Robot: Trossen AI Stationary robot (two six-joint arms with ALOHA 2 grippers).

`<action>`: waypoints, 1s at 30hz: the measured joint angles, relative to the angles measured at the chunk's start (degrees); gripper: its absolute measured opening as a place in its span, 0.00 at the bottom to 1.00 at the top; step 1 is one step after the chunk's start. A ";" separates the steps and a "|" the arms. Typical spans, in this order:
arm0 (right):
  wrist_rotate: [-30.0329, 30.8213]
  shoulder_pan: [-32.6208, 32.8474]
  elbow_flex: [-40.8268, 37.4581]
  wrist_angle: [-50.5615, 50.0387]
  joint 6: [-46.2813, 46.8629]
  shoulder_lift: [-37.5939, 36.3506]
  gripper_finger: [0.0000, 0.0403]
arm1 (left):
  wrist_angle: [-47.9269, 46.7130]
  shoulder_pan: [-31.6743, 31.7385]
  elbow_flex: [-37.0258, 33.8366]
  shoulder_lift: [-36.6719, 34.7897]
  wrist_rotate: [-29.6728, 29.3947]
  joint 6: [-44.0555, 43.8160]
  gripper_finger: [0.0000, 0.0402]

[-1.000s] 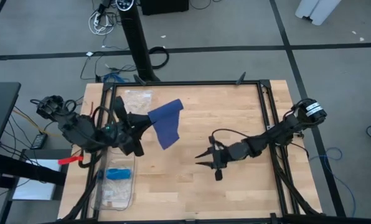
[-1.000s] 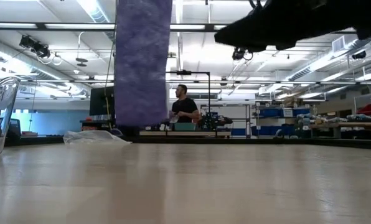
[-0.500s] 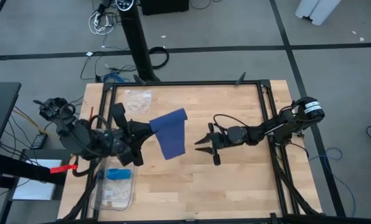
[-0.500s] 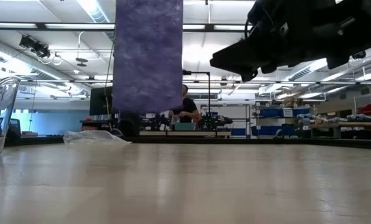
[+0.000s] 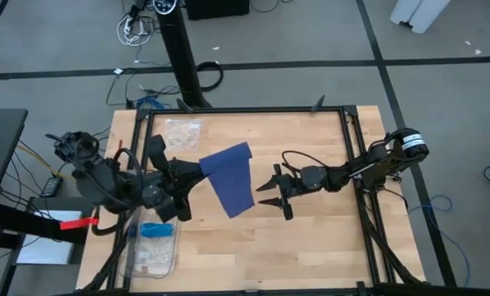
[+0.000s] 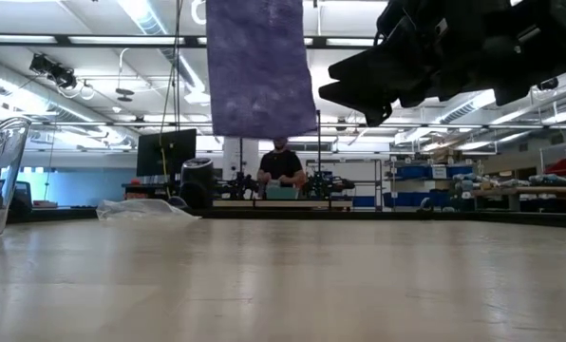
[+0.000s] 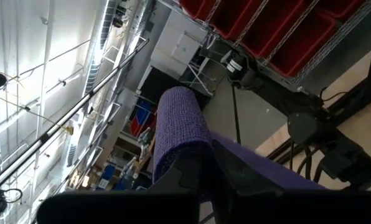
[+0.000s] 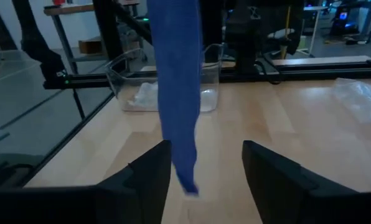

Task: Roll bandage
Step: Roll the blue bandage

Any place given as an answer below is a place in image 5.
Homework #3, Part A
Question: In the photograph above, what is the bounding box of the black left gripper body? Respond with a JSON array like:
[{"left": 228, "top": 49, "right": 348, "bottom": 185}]
[{"left": 144, "top": 160, "right": 192, "bottom": 223}]

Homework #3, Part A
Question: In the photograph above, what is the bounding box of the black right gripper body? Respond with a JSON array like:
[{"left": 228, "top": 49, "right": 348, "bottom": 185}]
[{"left": 272, "top": 163, "right": 303, "bottom": 221}]

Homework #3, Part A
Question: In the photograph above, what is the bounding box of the clear plastic zip bag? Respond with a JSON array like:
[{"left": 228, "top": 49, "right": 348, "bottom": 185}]
[
  {"left": 164, "top": 118, "right": 203, "bottom": 152},
  {"left": 132, "top": 213, "right": 176, "bottom": 275}
]

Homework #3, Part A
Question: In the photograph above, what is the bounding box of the dark blue elastic bandage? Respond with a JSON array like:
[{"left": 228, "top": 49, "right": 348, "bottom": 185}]
[{"left": 198, "top": 141, "right": 257, "bottom": 219}]

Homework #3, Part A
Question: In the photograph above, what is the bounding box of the light blue bandage roll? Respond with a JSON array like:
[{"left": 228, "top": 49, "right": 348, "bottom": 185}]
[{"left": 140, "top": 221, "right": 175, "bottom": 238}]

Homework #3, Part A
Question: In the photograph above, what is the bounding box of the clear plastic bin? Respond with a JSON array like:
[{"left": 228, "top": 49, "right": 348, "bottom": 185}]
[{"left": 119, "top": 198, "right": 180, "bottom": 280}]

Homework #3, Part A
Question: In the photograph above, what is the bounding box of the black power adapter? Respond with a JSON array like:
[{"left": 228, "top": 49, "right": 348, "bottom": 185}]
[{"left": 40, "top": 175, "right": 64, "bottom": 197}]

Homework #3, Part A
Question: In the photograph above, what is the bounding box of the black box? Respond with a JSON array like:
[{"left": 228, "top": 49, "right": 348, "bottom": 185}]
[{"left": 186, "top": 0, "right": 250, "bottom": 21}]

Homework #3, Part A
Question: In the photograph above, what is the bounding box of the white plastic object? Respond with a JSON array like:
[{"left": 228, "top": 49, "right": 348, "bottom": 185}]
[{"left": 390, "top": 0, "right": 452, "bottom": 35}]

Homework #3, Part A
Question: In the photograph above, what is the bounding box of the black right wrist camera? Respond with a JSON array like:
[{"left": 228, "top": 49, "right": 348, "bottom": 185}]
[{"left": 300, "top": 165, "right": 328, "bottom": 191}]

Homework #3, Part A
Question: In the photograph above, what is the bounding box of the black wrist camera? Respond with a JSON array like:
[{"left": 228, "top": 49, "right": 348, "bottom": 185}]
[
  {"left": 300, "top": 165, "right": 328, "bottom": 191},
  {"left": 148, "top": 134, "right": 167, "bottom": 165}
]

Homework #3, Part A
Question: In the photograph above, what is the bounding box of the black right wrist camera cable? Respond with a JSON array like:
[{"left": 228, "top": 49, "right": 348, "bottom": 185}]
[{"left": 280, "top": 149, "right": 314, "bottom": 178}]

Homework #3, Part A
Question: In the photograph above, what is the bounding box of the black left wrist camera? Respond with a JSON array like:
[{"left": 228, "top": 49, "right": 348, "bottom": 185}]
[{"left": 148, "top": 134, "right": 167, "bottom": 165}]

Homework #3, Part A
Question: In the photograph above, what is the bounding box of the black aluminium table frame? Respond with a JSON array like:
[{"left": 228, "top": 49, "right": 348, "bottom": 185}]
[{"left": 78, "top": 95, "right": 431, "bottom": 296}]

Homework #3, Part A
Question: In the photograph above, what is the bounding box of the blue cable bundle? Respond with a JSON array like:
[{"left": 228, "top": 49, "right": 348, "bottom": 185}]
[{"left": 136, "top": 95, "right": 172, "bottom": 111}]

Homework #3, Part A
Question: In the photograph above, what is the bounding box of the thin black floor cable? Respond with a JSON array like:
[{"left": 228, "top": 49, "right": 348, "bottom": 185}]
[{"left": 105, "top": 67, "right": 180, "bottom": 110}]

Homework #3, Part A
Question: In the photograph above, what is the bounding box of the black coiled cable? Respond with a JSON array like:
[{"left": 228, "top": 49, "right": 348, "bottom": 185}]
[{"left": 196, "top": 61, "right": 224, "bottom": 92}]

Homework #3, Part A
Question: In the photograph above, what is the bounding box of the yellow cable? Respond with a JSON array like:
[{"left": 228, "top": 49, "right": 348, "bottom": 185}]
[{"left": 18, "top": 143, "right": 73, "bottom": 180}]

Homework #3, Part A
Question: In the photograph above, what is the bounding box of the white power strip with cables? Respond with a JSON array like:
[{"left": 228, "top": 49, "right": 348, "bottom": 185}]
[{"left": 116, "top": 14, "right": 152, "bottom": 47}]

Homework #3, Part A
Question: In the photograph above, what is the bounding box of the thin blue floor cable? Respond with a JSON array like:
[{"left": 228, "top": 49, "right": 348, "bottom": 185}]
[{"left": 407, "top": 194, "right": 471, "bottom": 287}]

